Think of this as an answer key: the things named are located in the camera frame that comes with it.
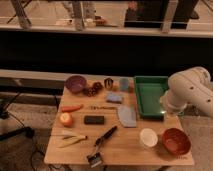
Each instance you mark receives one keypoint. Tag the blue sponge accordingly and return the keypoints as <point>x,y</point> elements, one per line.
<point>114,98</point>

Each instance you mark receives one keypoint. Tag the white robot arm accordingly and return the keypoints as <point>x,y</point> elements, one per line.
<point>189,86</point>

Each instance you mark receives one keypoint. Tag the purple bowl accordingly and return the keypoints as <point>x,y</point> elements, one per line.
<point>76,83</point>

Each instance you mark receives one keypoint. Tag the red bowl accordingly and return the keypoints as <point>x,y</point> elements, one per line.
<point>176,141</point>

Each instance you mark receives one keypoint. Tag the dark red grapes bunch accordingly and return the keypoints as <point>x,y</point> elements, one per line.
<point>93,90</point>

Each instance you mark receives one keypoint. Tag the light blue cup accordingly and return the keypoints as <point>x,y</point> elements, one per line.
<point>124,84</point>

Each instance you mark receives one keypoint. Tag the light blue cloth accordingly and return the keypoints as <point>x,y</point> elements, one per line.
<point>127,116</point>

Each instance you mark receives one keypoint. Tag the black rectangular block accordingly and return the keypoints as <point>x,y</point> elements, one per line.
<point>94,120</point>

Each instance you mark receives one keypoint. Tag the wooden table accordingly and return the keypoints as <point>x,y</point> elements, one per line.
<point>122,148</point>

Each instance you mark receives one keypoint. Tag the green plastic tray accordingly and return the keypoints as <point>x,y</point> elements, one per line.
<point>148,90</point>

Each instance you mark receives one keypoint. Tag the orange carrot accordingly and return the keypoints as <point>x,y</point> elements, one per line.
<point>70,108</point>

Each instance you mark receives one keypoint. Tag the red yellow apple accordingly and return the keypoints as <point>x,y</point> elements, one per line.
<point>66,119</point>

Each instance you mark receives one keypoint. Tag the black handled brush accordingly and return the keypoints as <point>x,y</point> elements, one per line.
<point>94,159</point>

